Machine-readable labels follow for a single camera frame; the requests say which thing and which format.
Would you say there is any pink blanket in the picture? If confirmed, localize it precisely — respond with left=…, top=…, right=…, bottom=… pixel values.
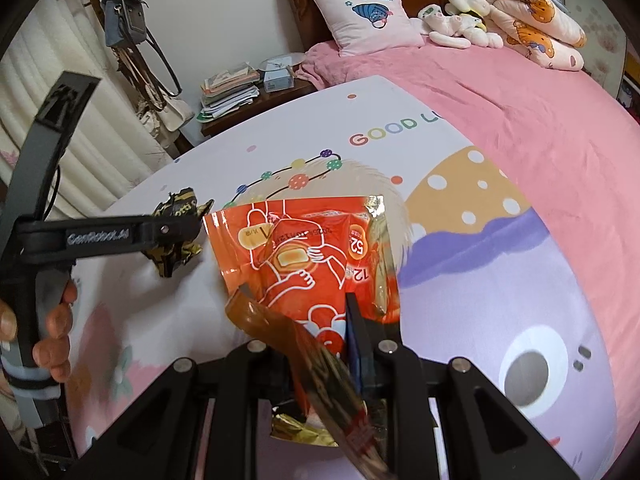
left=295, top=40, right=640, bottom=361

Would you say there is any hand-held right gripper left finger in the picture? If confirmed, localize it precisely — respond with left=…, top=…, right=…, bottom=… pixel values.
left=62, top=340, right=311, bottom=480

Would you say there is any white pink plush toy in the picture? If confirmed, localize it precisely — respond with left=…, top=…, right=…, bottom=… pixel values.
left=417, top=4, right=473, bottom=50

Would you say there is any black gold wrapper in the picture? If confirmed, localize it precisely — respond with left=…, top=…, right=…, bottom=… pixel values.
left=145, top=187, right=216, bottom=279

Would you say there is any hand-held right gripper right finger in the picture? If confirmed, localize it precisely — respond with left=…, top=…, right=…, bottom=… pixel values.
left=345, top=292, right=581, bottom=480

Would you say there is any rolled bear print quilt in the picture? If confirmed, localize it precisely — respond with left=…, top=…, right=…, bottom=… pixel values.
left=480, top=0, right=587, bottom=72

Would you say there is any round glass plate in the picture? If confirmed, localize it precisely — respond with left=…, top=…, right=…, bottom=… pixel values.
left=258, top=52, right=307, bottom=73

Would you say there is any pink embroidered pillow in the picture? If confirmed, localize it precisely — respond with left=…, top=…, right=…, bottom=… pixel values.
left=307, top=0, right=426, bottom=57

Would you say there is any orange snack packet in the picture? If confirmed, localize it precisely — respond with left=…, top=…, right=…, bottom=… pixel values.
left=202, top=194, right=401, bottom=356

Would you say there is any white yellow plush toy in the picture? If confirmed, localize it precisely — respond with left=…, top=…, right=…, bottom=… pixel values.
left=445, top=0, right=503, bottom=50

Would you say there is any gold foil packet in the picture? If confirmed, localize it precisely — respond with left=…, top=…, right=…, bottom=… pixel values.
left=223, top=294, right=396, bottom=480

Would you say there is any cream curtain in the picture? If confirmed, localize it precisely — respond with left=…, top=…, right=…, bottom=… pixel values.
left=0, top=0, right=173, bottom=221

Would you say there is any printed cartoon tablecloth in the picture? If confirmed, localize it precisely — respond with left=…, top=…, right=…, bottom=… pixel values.
left=65, top=75, right=636, bottom=480

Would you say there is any wooden nightstand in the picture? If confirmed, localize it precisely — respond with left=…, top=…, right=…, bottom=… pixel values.
left=172, top=80, right=318, bottom=158

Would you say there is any blue grey handbag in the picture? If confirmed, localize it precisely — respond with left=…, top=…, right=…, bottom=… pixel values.
left=100, top=0, right=183, bottom=98

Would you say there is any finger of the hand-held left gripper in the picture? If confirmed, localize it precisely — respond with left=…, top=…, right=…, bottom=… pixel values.
left=142, top=211, right=202, bottom=253

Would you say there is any person's left hand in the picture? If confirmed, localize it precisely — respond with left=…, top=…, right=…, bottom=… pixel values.
left=0, top=280, right=79, bottom=386

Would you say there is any stack of books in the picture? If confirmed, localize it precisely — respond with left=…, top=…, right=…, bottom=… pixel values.
left=196, top=61, right=262, bottom=123

